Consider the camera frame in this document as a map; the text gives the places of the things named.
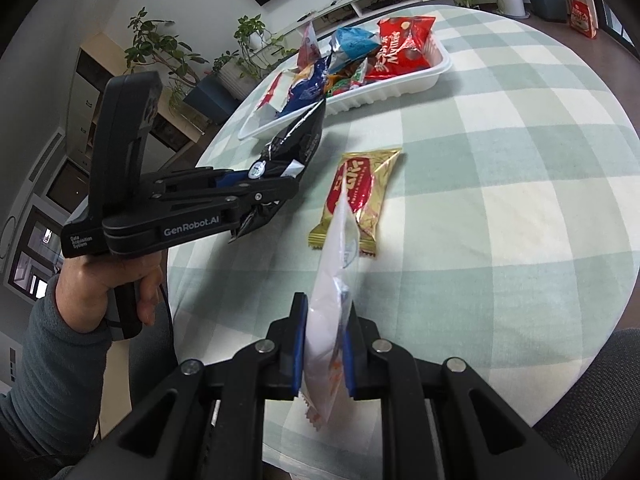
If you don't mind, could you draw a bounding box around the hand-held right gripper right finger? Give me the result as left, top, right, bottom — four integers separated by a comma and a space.
340, 300, 583, 480

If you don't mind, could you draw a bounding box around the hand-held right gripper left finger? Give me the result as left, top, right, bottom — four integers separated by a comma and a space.
97, 292, 311, 480

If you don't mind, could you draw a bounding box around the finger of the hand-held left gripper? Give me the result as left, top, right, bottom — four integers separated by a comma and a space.
142, 165, 262, 197
150, 172, 304, 221

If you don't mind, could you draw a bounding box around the white blue-print snack packet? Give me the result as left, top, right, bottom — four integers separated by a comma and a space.
297, 202, 362, 431

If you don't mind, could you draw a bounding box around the black snack packet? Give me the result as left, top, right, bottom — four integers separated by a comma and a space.
229, 99, 327, 245

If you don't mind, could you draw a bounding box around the green red snack packet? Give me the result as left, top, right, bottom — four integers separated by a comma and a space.
350, 57, 371, 90

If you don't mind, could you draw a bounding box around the pink snack packet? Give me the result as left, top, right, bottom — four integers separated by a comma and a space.
297, 20, 323, 68

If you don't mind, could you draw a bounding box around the white plastic tray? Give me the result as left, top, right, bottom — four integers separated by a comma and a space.
237, 35, 453, 141

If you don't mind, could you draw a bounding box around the light blue snack packet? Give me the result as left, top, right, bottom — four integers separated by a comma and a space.
327, 26, 382, 73

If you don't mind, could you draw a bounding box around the large red snack bag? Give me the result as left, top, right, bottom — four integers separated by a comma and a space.
365, 15, 437, 82

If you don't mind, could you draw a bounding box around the person's left forearm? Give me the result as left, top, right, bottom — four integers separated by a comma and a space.
0, 287, 113, 480

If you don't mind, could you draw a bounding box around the person's left hand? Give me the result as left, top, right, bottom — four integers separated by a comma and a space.
54, 252, 166, 328

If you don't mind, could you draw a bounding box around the tall plant in dark pot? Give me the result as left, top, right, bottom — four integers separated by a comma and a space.
122, 7, 236, 123

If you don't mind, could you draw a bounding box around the gold red snack packet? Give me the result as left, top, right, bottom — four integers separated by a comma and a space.
308, 147, 404, 258

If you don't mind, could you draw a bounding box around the plant in white ribbed pot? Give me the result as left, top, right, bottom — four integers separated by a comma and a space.
212, 50, 261, 98

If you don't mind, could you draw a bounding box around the dark blue snack packet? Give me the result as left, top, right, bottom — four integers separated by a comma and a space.
280, 57, 331, 113

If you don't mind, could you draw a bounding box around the trailing green plant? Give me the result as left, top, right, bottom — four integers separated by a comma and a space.
235, 14, 301, 78

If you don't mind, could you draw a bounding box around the grey fabric chair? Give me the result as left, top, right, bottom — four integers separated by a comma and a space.
535, 327, 640, 480

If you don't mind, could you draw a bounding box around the red paper bag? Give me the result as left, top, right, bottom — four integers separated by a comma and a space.
570, 0, 599, 39

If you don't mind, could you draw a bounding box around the brown white wall cabinet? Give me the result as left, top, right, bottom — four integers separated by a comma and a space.
65, 32, 117, 161

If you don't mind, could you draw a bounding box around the black cable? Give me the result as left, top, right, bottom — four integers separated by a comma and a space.
159, 285, 179, 366

